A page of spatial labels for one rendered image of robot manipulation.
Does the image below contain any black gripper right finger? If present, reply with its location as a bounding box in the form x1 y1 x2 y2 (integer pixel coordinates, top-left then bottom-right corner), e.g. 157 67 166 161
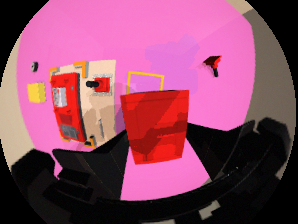
186 120 255 181

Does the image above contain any yellow rectangular block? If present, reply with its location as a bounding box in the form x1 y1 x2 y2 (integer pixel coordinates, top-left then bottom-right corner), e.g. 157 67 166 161
27 83 47 104

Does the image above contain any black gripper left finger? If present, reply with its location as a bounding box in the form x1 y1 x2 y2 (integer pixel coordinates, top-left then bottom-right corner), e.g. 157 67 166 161
52 129 130 200

